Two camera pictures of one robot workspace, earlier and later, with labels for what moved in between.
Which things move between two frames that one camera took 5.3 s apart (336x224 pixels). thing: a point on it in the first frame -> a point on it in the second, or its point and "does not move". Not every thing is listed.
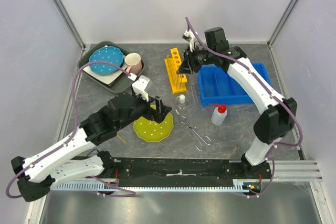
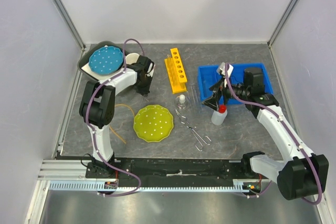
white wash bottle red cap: x=219 y=114 does not move
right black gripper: x=185 y=68 -> x=213 y=102
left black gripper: x=158 y=115 -> x=145 y=91
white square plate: x=108 y=79 does not move
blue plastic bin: x=217 y=86 does not move
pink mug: x=134 y=61 does not move
